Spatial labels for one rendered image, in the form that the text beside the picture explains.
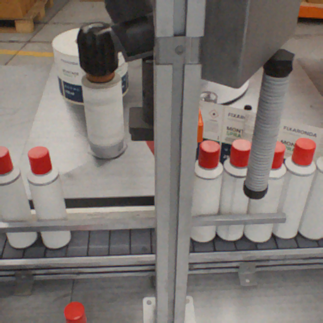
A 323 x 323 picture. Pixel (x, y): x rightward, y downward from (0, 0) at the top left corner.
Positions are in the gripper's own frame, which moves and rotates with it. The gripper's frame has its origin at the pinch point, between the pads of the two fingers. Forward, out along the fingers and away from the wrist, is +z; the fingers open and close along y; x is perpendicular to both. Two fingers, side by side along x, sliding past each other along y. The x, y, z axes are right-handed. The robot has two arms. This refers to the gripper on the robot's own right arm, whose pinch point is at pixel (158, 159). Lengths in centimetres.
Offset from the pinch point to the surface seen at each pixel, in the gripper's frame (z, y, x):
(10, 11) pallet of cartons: 80, 118, -318
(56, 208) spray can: 3.6, 17.4, 8.3
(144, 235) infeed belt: 13.4, 2.6, 5.8
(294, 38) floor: 97, -134, -299
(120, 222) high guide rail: 5.2, 6.7, 10.1
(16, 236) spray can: 10.0, 25.3, 8.6
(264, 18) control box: -33.1, -8.6, 21.2
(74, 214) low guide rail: 10.4, 15.7, 2.9
